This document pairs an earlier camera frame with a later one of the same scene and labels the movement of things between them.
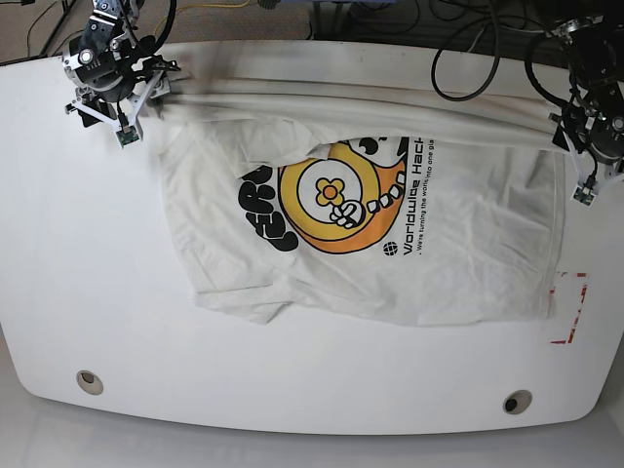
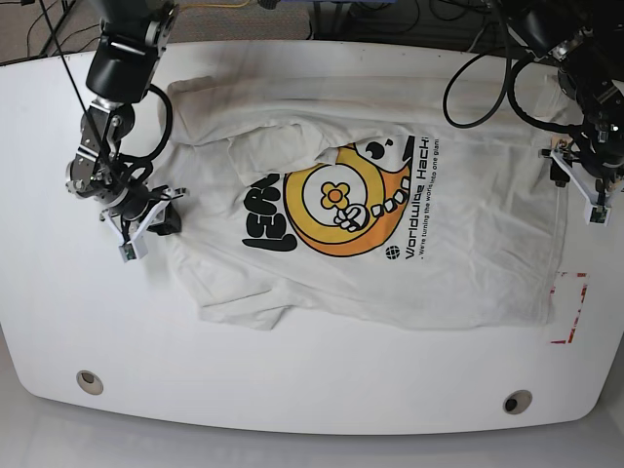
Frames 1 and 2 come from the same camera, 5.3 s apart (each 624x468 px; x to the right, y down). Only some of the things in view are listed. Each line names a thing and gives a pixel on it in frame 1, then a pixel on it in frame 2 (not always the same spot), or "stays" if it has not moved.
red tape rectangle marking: (552, 290) stays
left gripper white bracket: (135, 124) -> (136, 247)
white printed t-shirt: (312, 199) stays
